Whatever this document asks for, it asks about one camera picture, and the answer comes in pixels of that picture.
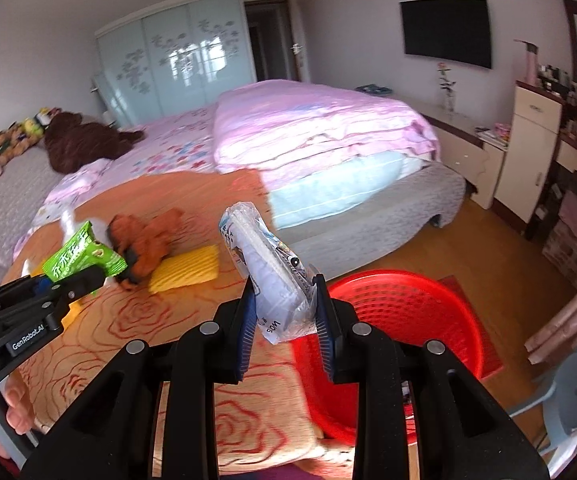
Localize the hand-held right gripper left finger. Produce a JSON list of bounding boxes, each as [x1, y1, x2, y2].
[[18, 276, 259, 480]]

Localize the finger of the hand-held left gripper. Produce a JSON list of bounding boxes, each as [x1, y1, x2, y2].
[[0, 274, 53, 312], [46, 265, 108, 332]]

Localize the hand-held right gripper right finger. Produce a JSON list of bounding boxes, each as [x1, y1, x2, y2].
[[311, 274, 551, 480]]

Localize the green snack packet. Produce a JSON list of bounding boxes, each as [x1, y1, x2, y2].
[[42, 221, 128, 297]]

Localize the clear white plastic wrapper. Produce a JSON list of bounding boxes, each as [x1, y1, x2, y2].
[[218, 201, 325, 346]]

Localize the orange brown wrapper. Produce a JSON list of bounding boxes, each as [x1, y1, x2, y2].
[[106, 209, 184, 292]]

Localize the yellow foam fruit net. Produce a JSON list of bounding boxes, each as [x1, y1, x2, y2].
[[148, 245, 220, 295]]

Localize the red plastic mesh basket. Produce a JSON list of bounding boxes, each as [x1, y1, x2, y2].
[[291, 270, 485, 446]]

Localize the person's left hand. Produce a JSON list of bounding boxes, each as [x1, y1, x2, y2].
[[0, 372, 39, 461]]

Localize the orange rose pattern blanket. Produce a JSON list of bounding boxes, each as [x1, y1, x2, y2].
[[1, 167, 329, 476]]

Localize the grey bed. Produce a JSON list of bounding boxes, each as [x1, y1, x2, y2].
[[0, 80, 469, 281]]

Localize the brown teddy bear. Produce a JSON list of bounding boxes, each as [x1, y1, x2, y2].
[[43, 110, 145, 175]]

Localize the light blue duvet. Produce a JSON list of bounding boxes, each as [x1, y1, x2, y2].
[[268, 152, 414, 231]]

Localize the yellow green plush toy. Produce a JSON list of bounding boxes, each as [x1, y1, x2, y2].
[[0, 107, 64, 166]]

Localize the red floor mat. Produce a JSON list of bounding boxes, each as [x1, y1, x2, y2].
[[438, 275, 504, 380]]

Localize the pink floral bedsheet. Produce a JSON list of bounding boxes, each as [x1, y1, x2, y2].
[[13, 105, 269, 261]]

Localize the white leaning board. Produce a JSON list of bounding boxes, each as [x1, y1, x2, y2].
[[90, 72, 115, 122]]

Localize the pink folded quilt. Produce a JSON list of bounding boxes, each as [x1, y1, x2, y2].
[[213, 79, 441, 176]]

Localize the low cream cabinet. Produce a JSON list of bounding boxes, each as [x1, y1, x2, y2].
[[408, 100, 506, 211]]

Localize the glass sliding door wardrobe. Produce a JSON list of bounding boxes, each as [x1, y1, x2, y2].
[[93, 0, 259, 128]]

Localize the pink patterned curtain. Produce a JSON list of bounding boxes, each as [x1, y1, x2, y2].
[[524, 260, 577, 366]]

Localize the stack of books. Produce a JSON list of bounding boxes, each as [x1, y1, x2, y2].
[[474, 127, 509, 150]]

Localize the blue plastic stool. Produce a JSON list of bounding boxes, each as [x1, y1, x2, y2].
[[505, 347, 577, 453]]

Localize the patterned storage ottoman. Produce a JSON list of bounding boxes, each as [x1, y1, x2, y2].
[[543, 220, 577, 288]]

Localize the rose in glass vase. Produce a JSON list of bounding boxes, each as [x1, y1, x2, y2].
[[435, 62, 459, 113]]

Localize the tall cream cabinet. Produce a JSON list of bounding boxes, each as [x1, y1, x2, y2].
[[493, 80, 566, 223]]

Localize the white door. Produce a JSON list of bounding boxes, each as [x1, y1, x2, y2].
[[286, 0, 314, 83]]

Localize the pink thermos bottle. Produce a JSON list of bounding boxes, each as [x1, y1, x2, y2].
[[513, 39, 541, 86]]

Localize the row of cosmetic bottles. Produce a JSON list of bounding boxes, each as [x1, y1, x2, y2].
[[538, 62, 577, 146]]

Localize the black wall television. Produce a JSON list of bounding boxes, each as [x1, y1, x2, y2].
[[399, 0, 494, 71]]

